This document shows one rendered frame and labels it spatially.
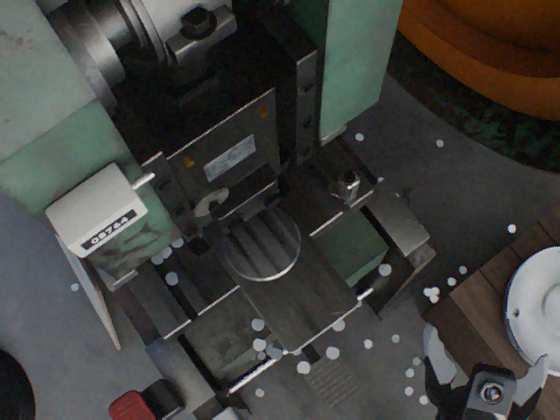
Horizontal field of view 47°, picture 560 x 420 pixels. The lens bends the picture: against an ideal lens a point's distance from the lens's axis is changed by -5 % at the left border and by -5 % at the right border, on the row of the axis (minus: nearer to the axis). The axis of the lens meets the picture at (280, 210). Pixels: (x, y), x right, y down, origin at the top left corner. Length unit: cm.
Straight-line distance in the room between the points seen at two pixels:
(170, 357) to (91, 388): 73
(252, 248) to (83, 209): 57
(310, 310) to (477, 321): 58
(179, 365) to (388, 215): 46
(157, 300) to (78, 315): 80
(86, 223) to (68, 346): 142
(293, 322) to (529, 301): 66
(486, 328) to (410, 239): 39
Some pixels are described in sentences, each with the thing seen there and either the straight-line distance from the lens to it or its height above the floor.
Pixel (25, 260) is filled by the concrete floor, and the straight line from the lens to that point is 203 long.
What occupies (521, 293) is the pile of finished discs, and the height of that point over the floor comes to 39.
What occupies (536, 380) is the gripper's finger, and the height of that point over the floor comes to 107.
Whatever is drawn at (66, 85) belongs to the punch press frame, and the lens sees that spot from 46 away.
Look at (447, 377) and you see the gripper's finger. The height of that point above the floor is 108.
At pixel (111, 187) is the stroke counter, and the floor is 133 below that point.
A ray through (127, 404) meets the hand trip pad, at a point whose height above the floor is 76.
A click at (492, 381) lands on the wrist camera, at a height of 117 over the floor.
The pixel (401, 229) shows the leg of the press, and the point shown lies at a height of 64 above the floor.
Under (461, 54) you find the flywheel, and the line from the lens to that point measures 91.
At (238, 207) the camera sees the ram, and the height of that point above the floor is 97.
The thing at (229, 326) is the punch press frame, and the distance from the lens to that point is 120.
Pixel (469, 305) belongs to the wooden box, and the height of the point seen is 35.
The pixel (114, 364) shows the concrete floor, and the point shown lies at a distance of 190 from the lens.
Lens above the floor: 183
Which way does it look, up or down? 73 degrees down
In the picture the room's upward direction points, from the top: 5 degrees counter-clockwise
